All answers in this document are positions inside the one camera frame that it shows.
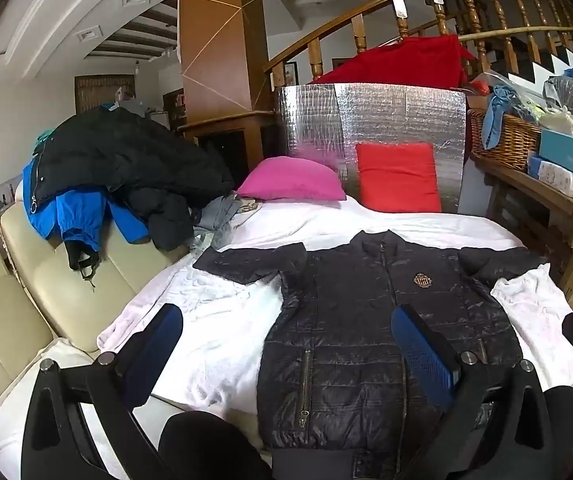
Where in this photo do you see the red pillow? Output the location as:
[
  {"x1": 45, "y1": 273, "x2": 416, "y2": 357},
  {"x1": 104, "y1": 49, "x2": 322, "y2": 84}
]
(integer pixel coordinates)
[{"x1": 355, "y1": 142, "x2": 443, "y2": 214}]

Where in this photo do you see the teal garment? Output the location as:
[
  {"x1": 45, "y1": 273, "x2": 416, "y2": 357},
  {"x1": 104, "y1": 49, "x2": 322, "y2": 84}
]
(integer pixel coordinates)
[{"x1": 33, "y1": 129, "x2": 57, "y2": 153}]

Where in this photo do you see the dark wooden cabinet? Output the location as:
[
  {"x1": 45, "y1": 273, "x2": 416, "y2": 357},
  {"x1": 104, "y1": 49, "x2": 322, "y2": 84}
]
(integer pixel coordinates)
[{"x1": 176, "y1": 110, "x2": 278, "y2": 188}]

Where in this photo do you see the wicker basket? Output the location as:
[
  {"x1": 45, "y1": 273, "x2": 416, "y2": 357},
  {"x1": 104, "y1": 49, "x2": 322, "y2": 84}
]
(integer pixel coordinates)
[{"x1": 467, "y1": 108, "x2": 543, "y2": 172}]

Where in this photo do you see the blue jacket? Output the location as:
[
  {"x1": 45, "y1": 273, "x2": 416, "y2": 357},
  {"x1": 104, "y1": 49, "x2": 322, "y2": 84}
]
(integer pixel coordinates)
[{"x1": 22, "y1": 160, "x2": 150, "y2": 271}]

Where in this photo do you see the grey garment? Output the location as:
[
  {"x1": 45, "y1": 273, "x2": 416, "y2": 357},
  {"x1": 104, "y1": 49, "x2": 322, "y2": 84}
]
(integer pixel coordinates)
[{"x1": 191, "y1": 195, "x2": 244, "y2": 253}]

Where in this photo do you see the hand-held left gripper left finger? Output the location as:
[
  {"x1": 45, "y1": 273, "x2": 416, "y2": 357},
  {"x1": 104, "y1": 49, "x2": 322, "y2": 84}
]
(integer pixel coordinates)
[{"x1": 21, "y1": 303, "x2": 185, "y2": 480}]

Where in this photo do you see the clear plastic bag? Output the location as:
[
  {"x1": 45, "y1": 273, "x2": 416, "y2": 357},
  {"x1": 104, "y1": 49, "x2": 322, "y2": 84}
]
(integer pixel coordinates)
[{"x1": 543, "y1": 75, "x2": 573, "y2": 117}]

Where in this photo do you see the white blanket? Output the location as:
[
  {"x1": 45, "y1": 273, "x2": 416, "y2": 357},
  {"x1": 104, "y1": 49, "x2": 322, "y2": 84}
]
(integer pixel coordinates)
[{"x1": 97, "y1": 195, "x2": 573, "y2": 417}]

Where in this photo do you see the silver foil insulation board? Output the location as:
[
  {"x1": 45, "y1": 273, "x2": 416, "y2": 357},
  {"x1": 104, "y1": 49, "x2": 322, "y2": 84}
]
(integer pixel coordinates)
[{"x1": 273, "y1": 82, "x2": 467, "y2": 215}]

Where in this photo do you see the cream leather sofa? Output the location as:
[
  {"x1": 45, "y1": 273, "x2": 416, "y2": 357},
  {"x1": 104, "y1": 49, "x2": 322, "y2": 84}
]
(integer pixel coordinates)
[{"x1": 0, "y1": 180, "x2": 192, "y2": 461}]

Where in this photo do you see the blue cloth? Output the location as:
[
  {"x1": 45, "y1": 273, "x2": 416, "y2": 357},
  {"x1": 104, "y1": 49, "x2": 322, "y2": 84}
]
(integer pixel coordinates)
[{"x1": 481, "y1": 84, "x2": 523, "y2": 151}]

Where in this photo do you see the black padded jacket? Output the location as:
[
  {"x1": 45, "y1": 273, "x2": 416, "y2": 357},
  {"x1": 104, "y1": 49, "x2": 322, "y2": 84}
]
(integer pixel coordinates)
[{"x1": 192, "y1": 230, "x2": 550, "y2": 480}]

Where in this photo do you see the red cloth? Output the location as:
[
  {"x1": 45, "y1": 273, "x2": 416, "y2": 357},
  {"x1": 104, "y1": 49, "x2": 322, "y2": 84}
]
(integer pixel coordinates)
[{"x1": 311, "y1": 34, "x2": 475, "y2": 90}]

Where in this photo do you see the pink pillow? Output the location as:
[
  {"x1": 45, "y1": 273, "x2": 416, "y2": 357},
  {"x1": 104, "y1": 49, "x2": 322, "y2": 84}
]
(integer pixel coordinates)
[{"x1": 235, "y1": 156, "x2": 347, "y2": 203}]

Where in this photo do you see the white garment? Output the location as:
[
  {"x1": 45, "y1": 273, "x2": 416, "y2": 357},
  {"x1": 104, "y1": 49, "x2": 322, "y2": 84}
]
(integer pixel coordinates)
[{"x1": 491, "y1": 262, "x2": 573, "y2": 378}]

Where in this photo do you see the black down coat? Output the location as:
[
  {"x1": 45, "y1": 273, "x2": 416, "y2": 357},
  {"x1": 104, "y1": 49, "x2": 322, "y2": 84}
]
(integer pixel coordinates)
[{"x1": 34, "y1": 105, "x2": 236, "y2": 252}]

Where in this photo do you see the wooden table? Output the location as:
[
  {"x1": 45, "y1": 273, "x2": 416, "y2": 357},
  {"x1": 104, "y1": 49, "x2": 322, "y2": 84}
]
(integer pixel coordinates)
[{"x1": 469, "y1": 152, "x2": 573, "y2": 312}]

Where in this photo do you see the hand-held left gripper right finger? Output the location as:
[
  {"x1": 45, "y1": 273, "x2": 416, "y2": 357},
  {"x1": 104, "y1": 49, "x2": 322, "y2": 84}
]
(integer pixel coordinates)
[{"x1": 390, "y1": 303, "x2": 556, "y2": 480}]

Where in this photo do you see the brown bamboo blind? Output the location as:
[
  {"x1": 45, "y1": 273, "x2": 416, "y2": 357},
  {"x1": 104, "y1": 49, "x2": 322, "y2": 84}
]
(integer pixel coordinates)
[{"x1": 75, "y1": 74, "x2": 136, "y2": 115}]

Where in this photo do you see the white patterned tissue pack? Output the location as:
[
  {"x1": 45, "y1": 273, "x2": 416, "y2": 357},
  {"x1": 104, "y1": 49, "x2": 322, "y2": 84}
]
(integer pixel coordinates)
[{"x1": 527, "y1": 151, "x2": 573, "y2": 202}]

